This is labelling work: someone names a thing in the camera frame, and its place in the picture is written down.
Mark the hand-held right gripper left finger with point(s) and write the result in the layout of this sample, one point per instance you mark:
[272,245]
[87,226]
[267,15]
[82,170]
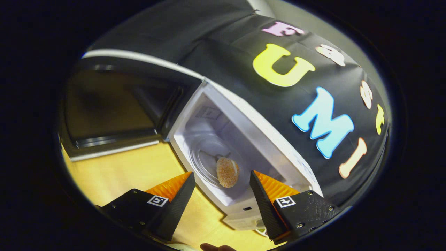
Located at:
[176,212]

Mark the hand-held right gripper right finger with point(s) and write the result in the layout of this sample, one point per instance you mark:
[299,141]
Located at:
[268,212]

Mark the pink round bread bun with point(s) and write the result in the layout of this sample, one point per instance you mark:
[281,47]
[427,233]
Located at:
[227,172]

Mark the white microwave oven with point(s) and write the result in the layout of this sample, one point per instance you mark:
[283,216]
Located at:
[251,132]

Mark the glass microwave turntable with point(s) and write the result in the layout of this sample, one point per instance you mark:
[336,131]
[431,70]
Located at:
[204,160]

